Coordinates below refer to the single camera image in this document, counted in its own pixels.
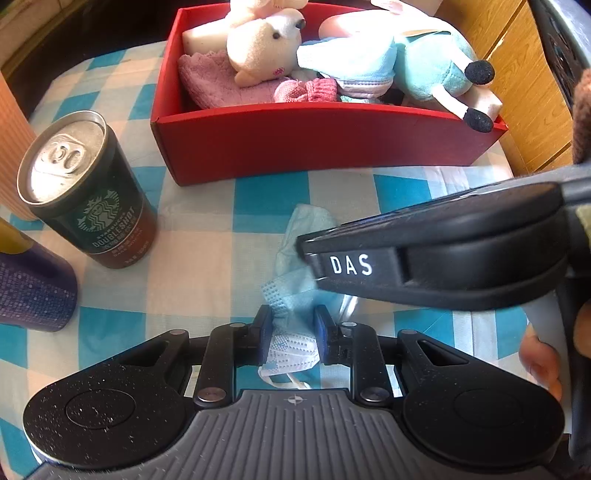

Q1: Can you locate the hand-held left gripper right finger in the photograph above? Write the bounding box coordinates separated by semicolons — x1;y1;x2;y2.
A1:
314;305;463;408

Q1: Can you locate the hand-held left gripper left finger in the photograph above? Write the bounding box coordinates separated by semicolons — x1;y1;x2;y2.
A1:
134;305;274;409

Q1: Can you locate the red cardboard box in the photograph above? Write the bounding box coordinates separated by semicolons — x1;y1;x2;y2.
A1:
150;2;509;186

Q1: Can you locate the pink pig plush toy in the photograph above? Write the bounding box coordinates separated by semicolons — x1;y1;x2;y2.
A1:
318;0;496;134

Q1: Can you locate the pink knitted sock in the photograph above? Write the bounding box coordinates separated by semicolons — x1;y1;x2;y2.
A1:
274;78;339;104

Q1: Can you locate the cream bear plush toy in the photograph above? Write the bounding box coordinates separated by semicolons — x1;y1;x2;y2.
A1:
225;0;309;87

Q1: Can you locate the person's right forearm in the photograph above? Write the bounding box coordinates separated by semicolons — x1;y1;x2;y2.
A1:
571;68;591;165

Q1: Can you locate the person's right hand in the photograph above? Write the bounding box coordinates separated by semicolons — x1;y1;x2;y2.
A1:
518;322;564;403

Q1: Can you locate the blue white checked tablecloth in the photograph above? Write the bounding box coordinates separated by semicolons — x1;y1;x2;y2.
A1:
0;39;532;480

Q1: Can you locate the dark green coffee can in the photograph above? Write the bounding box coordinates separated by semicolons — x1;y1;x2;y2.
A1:
17;111;158;270

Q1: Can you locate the dark grey ribbed object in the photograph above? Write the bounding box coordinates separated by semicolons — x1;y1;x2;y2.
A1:
529;0;591;108

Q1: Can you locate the blue drink can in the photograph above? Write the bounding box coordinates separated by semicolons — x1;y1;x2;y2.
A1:
0;217;79;333

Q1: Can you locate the pink towel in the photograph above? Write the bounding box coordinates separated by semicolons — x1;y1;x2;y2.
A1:
178;50;289;110

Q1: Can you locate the orange ribbed cup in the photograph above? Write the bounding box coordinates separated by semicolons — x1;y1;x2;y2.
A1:
0;69;38;221

